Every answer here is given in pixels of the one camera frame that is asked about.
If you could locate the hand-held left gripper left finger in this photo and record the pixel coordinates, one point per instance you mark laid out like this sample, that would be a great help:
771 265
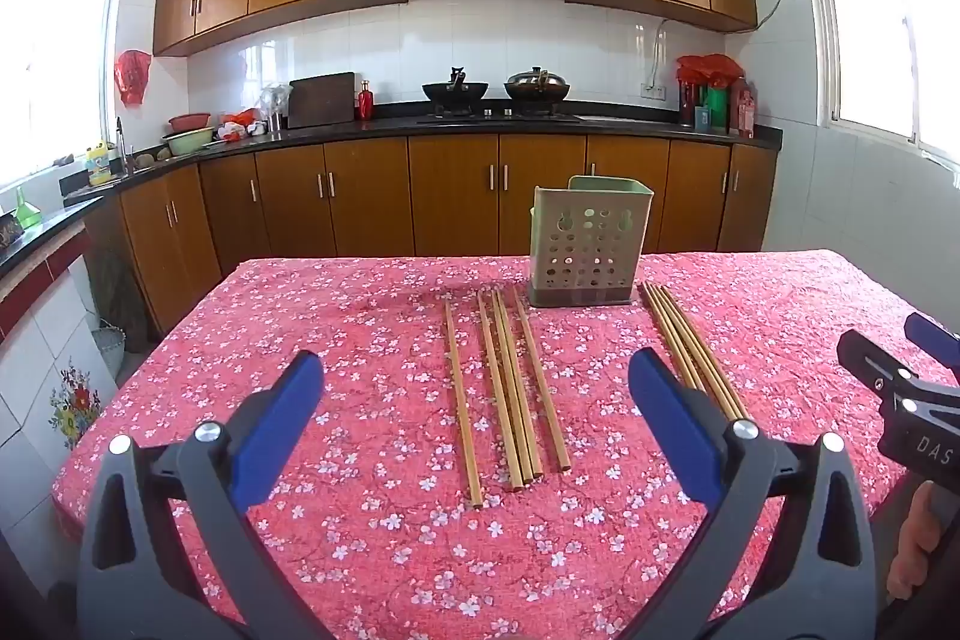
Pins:
277 415

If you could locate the black wok with lid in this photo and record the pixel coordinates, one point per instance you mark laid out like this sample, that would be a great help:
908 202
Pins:
536 85

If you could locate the window beside sink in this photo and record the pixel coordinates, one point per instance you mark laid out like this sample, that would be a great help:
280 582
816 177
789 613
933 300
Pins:
52 63

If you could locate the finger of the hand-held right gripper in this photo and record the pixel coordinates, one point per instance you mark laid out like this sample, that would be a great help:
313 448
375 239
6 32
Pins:
870 359
934 340

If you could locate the person's right hand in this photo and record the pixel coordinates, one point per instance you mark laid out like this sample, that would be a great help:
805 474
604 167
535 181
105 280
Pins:
911 542

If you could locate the white wall outlet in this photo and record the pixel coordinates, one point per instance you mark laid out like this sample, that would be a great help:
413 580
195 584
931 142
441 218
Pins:
655 90

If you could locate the red hanging bag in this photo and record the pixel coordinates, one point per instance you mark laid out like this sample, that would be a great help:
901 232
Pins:
132 78

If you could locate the green container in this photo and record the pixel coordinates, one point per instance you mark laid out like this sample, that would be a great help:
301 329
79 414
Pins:
717 109

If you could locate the perforated grey-green chopstick holder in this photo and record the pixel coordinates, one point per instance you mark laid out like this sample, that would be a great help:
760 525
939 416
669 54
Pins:
592 250

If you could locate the black open wok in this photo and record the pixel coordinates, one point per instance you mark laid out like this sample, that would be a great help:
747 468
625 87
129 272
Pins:
454 89

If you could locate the green basin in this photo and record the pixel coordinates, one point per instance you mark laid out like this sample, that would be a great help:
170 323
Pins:
189 141

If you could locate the small red bottle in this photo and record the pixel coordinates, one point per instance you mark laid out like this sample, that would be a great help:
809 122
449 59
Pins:
365 104

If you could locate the black kitchen countertop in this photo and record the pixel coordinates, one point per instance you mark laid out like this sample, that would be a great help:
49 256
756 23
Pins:
360 128

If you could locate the yellow detergent bottle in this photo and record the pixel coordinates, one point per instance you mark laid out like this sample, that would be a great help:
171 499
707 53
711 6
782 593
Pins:
100 168

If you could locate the tall red bottle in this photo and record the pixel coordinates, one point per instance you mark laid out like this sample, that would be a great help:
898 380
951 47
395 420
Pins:
747 115

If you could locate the dark wooden cutting board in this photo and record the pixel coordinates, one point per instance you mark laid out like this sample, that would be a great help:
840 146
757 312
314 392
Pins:
321 100

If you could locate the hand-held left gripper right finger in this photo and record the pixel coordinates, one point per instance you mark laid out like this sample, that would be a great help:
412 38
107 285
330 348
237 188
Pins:
675 407

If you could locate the black gas stove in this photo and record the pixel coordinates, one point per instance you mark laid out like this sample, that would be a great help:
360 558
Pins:
495 117

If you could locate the window with white frame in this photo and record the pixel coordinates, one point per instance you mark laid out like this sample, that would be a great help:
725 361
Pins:
870 25

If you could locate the wooden base cabinets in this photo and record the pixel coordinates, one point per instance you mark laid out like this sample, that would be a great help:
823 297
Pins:
450 190

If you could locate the red thermos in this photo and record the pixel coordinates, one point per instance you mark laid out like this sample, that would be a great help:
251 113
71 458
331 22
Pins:
688 100

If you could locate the clear plastic container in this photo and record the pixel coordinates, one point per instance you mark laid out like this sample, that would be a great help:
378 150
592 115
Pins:
276 108

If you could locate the red white plastic bag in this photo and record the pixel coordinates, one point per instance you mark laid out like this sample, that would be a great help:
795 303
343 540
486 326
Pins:
238 126

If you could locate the metal sink faucet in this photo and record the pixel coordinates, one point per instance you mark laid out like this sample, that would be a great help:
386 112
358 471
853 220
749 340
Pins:
121 149

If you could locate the red floral tablecloth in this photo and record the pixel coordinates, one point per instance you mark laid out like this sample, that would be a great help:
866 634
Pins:
375 385

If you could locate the white bucket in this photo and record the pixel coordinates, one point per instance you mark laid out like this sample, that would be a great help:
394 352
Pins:
109 355

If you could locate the green funnel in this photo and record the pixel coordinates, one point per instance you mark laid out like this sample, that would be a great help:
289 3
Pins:
27 212

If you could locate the red basin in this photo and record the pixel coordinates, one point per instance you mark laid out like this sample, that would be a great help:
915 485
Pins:
190 123

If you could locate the small blue box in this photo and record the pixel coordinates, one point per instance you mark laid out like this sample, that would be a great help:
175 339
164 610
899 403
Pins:
702 117

